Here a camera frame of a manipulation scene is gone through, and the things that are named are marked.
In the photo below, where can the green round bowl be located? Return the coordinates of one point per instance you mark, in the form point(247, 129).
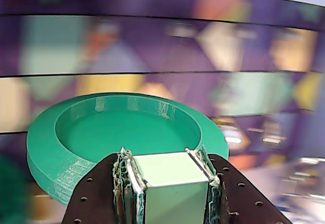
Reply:
point(114, 132)

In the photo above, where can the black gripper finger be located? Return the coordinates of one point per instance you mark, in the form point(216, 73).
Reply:
point(94, 201)
point(236, 201)

